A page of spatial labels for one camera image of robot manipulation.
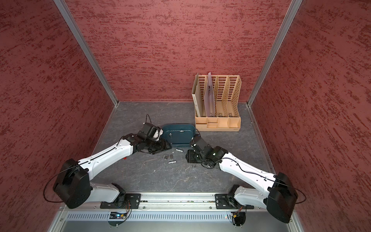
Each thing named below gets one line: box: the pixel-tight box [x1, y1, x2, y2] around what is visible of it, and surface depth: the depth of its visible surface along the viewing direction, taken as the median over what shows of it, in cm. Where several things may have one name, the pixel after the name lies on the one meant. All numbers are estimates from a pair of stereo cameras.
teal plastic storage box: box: [161, 123, 196, 148], surface depth 103 cm
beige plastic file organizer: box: [195, 74, 243, 132], surface depth 105 cm
